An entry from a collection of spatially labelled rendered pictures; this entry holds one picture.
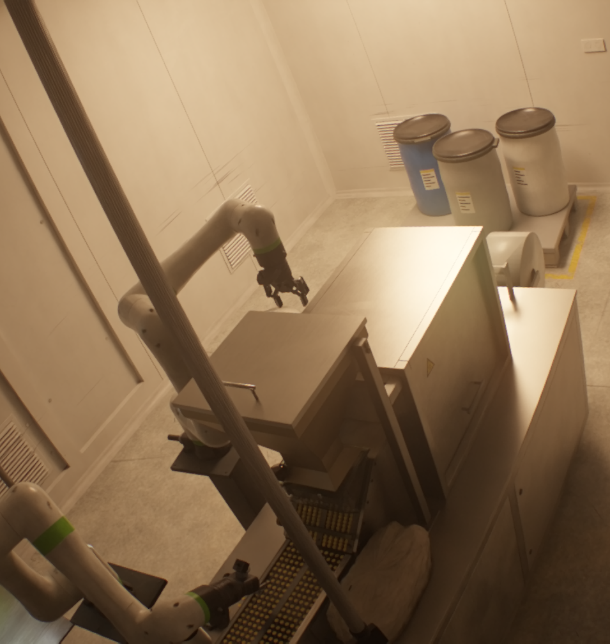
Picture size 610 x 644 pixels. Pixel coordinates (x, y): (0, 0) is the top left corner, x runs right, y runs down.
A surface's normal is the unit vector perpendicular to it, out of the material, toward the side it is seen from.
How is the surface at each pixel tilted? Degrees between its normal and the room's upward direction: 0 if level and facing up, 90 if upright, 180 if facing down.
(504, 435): 0
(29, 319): 90
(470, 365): 90
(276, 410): 0
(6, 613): 0
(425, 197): 93
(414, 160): 85
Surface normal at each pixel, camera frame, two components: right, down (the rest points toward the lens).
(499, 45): -0.49, 0.61
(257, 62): 0.80, 0.04
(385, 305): -0.34, -0.79
